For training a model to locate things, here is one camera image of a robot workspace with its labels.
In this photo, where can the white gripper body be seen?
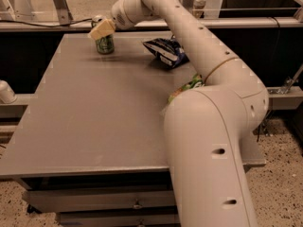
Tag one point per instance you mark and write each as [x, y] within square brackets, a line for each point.
[120, 17]

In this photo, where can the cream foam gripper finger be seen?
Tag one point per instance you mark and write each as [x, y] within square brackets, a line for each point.
[102, 29]

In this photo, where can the green soda can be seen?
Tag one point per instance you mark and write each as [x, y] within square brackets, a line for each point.
[105, 45]

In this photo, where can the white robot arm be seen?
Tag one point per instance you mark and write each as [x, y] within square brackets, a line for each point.
[204, 126]

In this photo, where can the blue chip bag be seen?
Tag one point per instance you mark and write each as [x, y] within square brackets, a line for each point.
[168, 51]

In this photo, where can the green dang snack bag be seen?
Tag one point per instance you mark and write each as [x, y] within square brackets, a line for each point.
[196, 81]

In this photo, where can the white cylinder at left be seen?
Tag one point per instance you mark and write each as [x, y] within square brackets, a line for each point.
[7, 95]

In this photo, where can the grey drawer cabinet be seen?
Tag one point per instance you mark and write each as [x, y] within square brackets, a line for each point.
[96, 121]

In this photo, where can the upper grey drawer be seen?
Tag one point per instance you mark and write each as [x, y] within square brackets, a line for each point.
[93, 199]

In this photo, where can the grey drawer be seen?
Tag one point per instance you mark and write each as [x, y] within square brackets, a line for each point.
[149, 217]
[93, 199]

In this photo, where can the lower grey drawer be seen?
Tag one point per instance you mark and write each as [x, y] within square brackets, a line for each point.
[149, 217]

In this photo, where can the metal bracket left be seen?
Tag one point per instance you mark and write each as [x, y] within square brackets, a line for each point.
[63, 12]

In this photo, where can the metal rail frame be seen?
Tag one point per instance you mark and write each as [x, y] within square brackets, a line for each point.
[164, 22]

